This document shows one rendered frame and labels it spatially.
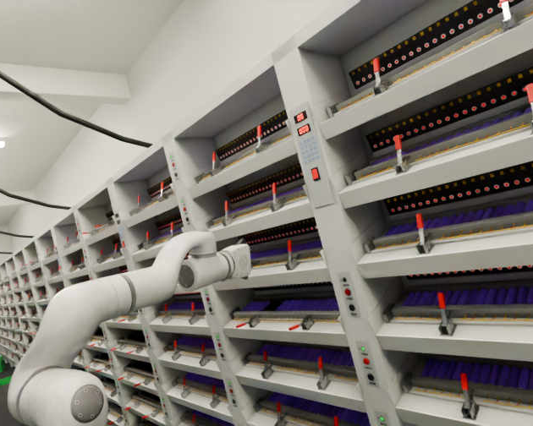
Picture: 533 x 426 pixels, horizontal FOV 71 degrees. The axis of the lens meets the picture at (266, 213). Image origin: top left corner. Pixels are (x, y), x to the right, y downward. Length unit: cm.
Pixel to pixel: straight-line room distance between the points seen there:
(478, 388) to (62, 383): 88
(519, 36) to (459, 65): 10
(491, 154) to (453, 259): 23
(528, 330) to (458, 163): 36
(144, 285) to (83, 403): 26
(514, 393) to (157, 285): 82
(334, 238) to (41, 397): 72
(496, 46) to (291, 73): 49
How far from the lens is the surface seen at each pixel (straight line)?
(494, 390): 106
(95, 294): 82
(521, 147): 82
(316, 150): 101
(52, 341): 82
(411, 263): 93
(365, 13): 105
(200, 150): 162
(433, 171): 87
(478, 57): 86
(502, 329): 95
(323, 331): 116
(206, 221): 154
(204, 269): 100
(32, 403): 80
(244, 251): 117
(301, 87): 106
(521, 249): 85
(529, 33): 84
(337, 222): 100
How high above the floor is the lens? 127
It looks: 2 degrees up
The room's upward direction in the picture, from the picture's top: 15 degrees counter-clockwise
